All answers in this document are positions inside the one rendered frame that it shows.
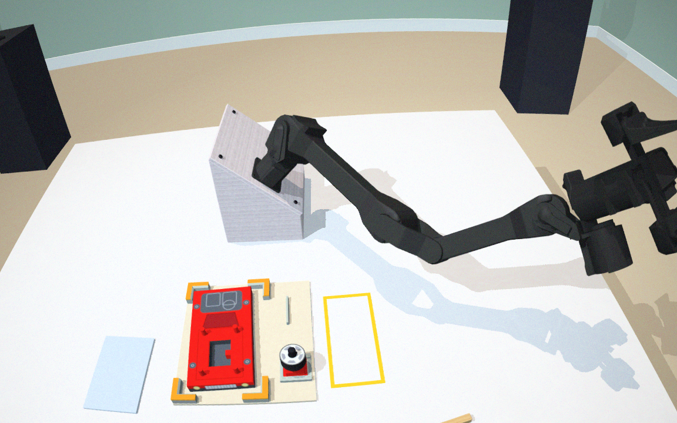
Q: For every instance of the yellow rectangular outline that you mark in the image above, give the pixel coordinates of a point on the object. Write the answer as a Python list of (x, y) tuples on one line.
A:
[(375, 337)]

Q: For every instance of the tan flat bar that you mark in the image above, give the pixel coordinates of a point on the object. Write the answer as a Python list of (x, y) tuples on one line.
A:
[(467, 418)]

